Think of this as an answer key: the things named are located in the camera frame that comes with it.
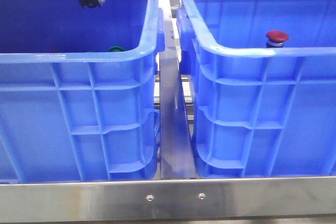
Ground green push button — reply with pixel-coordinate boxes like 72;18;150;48
108;46;125;52

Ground right frame screw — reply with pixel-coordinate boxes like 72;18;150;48
198;193;206;200

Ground metal rack frame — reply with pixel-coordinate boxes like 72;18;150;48
1;176;335;223

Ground left frame screw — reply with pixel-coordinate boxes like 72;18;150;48
146;195;154;202

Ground blue plastic crate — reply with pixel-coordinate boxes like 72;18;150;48
177;0;335;178
1;0;165;184

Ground frame screw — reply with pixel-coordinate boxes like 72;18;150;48
198;193;206;200
146;195;154;202

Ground blue plastic crate left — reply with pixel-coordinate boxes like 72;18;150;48
1;0;165;184

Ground red mushroom push button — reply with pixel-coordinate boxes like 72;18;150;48
266;30;289;48

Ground blue plastic crate right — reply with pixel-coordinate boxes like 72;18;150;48
177;0;335;178

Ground metal divider rail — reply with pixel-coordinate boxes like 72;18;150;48
159;8;196;179

